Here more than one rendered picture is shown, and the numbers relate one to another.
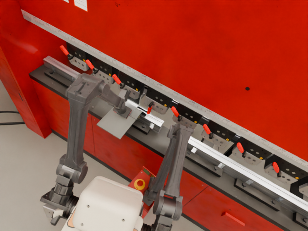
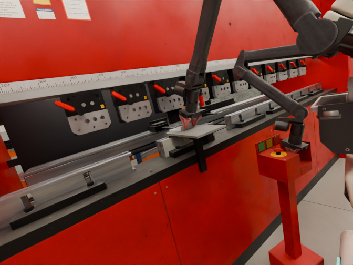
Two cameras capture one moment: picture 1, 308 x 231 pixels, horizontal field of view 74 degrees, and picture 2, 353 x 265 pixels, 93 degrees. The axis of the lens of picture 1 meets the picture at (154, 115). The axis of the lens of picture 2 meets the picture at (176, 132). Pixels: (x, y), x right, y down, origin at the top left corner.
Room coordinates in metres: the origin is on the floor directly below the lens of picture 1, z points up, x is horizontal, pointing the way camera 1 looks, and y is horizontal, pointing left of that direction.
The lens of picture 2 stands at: (0.26, 0.87, 1.17)
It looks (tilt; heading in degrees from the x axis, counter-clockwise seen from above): 11 degrees down; 313
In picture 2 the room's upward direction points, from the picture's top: 13 degrees counter-clockwise
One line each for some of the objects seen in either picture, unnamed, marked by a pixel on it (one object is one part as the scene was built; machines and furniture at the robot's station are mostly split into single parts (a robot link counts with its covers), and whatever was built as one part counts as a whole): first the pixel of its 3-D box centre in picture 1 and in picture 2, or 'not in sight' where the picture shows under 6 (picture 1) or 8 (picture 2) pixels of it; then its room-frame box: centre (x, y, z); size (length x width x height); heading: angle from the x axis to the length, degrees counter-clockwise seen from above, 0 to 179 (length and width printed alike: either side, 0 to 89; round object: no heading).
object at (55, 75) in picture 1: (62, 80); (64, 201); (1.02, 0.76, 0.89); 0.30 x 0.05 x 0.03; 74
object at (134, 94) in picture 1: (132, 82); (166, 95); (0.92, 0.19, 1.20); 0.15 x 0.09 x 0.17; 74
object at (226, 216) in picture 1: (232, 220); not in sight; (0.48, -0.78, 0.58); 0.15 x 0.02 x 0.07; 74
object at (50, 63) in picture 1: (71, 76); (75, 182); (1.06, 0.70, 0.92); 0.50 x 0.06 x 0.10; 74
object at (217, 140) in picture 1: (219, 130); (236, 80); (0.76, -0.39, 1.20); 0.15 x 0.09 x 0.17; 74
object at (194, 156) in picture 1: (201, 162); (251, 120); (0.69, -0.40, 0.89); 0.30 x 0.05 x 0.03; 74
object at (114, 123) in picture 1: (120, 118); (194, 130); (0.77, 0.21, 1.00); 0.26 x 0.18 x 0.01; 164
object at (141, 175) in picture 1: (145, 189); (283, 156); (0.45, -0.09, 0.75); 0.20 x 0.16 x 0.18; 66
